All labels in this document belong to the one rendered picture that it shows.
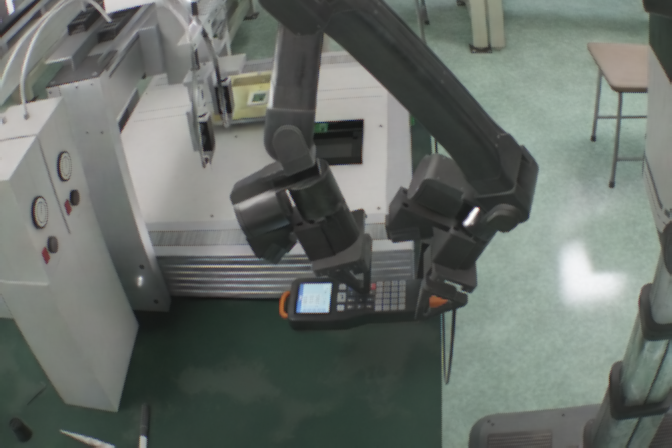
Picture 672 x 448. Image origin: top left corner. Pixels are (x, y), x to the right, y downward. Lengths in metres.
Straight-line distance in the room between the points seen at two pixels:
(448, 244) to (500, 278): 1.44
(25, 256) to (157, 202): 0.50
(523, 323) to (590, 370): 0.32
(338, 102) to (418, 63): 0.84
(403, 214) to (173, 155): 0.69
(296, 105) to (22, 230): 0.40
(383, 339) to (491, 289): 1.19
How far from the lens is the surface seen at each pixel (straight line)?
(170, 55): 1.21
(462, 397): 2.02
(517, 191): 0.83
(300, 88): 0.87
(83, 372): 1.09
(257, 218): 0.92
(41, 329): 1.05
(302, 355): 1.16
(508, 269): 2.39
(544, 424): 1.64
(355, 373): 1.12
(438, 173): 0.88
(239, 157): 1.43
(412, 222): 0.92
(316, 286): 1.05
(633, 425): 1.25
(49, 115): 0.98
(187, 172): 1.43
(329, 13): 0.65
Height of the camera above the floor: 1.60
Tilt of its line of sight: 35 degrees down
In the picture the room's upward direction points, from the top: 7 degrees counter-clockwise
